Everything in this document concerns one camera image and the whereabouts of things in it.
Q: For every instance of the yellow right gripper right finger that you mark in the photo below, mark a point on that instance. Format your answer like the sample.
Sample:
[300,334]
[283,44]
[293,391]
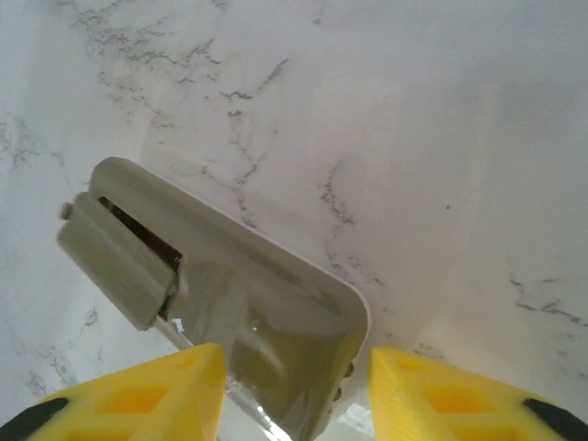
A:
[459,404]

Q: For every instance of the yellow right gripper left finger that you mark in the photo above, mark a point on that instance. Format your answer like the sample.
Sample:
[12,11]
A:
[138,404]

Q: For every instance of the beige remote control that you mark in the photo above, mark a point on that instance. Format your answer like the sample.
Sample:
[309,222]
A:
[275,298]

